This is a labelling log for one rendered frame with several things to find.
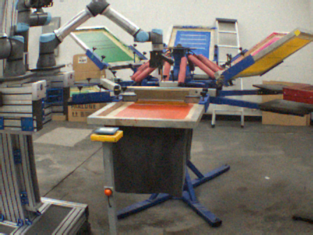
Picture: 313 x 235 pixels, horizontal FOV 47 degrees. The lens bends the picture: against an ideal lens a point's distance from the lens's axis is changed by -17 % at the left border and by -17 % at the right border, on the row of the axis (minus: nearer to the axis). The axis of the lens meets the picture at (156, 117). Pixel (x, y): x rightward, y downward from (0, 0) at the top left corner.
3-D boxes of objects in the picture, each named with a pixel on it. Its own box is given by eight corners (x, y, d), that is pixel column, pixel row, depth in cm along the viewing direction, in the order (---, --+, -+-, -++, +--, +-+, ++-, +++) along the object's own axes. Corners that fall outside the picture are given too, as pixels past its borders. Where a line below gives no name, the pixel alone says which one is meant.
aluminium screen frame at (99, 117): (195, 128, 211) (196, 121, 211) (86, 124, 223) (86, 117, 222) (207, 103, 287) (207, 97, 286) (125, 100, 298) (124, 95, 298)
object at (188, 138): (184, 196, 232) (186, 124, 223) (177, 196, 232) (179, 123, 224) (193, 171, 276) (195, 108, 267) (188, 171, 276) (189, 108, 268)
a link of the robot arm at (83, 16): (38, 42, 255) (100, -7, 251) (42, 41, 269) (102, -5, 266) (46, 54, 257) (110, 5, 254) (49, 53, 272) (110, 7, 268)
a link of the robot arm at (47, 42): (36, 53, 245) (37, 33, 242) (40, 52, 258) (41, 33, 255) (52, 52, 245) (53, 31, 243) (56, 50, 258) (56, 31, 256)
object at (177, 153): (183, 198, 230) (185, 124, 221) (107, 192, 238) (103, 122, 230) (184, 196, 233) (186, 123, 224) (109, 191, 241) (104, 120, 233)
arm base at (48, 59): (32, 68, 247) (33, 54, 245) (41, 66, 261) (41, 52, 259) (51, 66, 244) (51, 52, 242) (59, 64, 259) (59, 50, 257)
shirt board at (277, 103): (319, 115, 286) (320, 105, 284) (307, 123, 256) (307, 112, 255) (193, 96, 373) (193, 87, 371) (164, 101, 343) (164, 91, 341)
